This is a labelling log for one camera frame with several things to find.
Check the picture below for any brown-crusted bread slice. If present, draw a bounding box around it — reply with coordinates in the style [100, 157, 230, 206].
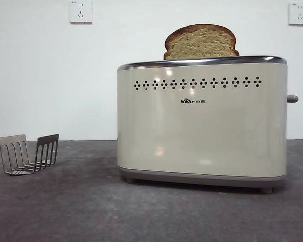
[163, 24, 240, 62]

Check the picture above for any white wall socket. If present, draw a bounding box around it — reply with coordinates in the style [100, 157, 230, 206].
[288, 2, 303, 26]
[70, 0, 93, 25]

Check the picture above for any slotted metal bread rack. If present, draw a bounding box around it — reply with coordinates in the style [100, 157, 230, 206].
[0, 133, 60, 175]

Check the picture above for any cream two-slot toaster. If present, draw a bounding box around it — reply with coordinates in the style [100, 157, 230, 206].
[117, 55, 289, 194]

